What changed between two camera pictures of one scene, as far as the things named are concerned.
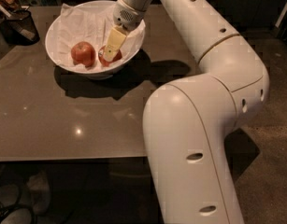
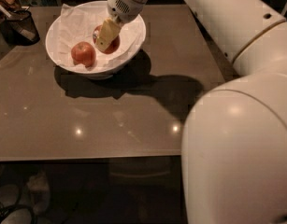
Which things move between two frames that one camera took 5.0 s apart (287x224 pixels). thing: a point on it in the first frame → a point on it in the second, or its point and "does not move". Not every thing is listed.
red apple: (104, 61) → (113, 45)
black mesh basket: (19, 28) does not move
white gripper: (124, 16) → (121, 7)
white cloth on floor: (41, 192) does not move
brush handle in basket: (24, 32) does not move
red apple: (82, 52) does not move
